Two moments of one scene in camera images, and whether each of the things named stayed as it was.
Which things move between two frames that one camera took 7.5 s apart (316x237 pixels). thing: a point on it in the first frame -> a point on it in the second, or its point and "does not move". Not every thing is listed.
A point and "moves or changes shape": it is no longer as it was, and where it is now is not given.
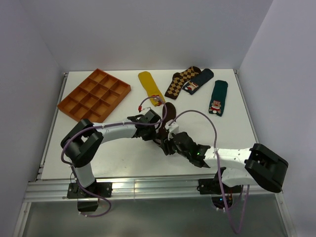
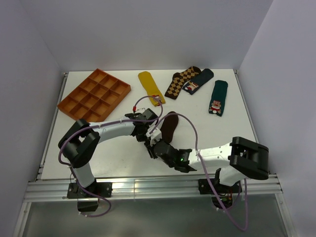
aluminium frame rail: (58, 190) does not move
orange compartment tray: (96, 98) does not move
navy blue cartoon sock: (198, 81) does not move
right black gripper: (166, 146) -> (150, 149)
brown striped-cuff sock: (171, 118) moves or changes shape
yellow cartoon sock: (154, 94) does not move
